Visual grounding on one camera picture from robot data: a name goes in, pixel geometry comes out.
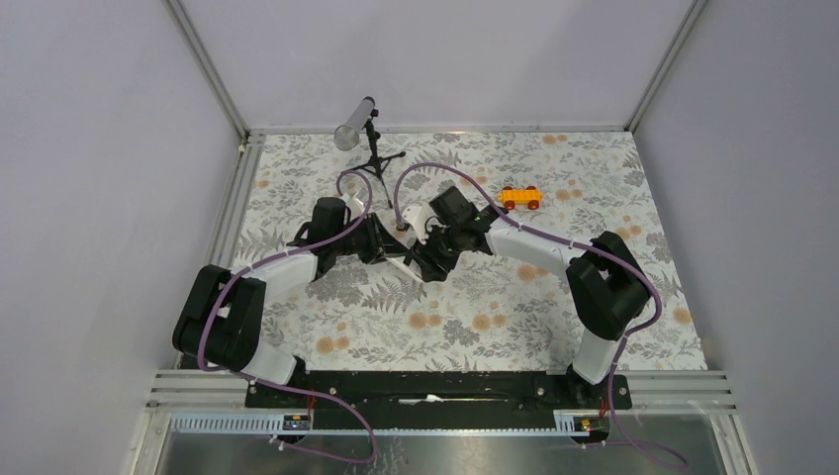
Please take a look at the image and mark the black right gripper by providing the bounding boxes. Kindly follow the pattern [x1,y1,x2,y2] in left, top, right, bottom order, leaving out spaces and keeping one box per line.
[409,222,465,284]

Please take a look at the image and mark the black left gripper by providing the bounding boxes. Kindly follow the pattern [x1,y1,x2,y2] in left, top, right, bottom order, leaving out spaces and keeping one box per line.
[332,213,409,265]

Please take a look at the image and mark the white remote control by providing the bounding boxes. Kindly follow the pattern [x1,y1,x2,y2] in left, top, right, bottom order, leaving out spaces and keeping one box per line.
[386,256,423,284]

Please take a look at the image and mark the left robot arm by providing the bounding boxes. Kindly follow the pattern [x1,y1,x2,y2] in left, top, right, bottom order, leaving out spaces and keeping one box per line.
[172,197,408,407]

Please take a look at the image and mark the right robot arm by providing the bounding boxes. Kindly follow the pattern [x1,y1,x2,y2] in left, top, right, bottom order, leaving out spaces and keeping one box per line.
[399,186,653,408]

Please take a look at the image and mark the black mini tripod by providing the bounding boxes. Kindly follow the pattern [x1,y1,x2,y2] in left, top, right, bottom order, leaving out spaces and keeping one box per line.
[350,108,407,209]

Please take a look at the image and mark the silver metal tube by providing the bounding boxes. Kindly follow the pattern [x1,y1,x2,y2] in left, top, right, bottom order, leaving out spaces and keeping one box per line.
[333,96,376,151]

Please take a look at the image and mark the black base bar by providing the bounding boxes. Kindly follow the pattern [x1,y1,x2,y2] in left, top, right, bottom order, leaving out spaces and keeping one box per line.
[245,360,633,429]

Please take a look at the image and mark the floral table mat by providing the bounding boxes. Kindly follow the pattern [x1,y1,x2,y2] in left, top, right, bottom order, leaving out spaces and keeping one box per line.
[234,133,706,371]

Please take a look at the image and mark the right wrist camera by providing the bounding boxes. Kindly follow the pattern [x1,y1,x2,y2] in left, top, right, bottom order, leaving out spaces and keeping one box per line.
[397,204,436,243]

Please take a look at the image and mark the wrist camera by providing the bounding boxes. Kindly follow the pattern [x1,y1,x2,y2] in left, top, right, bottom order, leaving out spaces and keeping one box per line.
[397,204,436,243]
[341,193,369,219]

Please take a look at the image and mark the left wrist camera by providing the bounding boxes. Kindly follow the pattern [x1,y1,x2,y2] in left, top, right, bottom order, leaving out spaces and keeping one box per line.
[341,193,369,219]

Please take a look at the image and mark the white cable duct rail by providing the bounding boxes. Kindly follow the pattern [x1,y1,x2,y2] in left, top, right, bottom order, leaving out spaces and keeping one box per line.
[168,411,609,438]

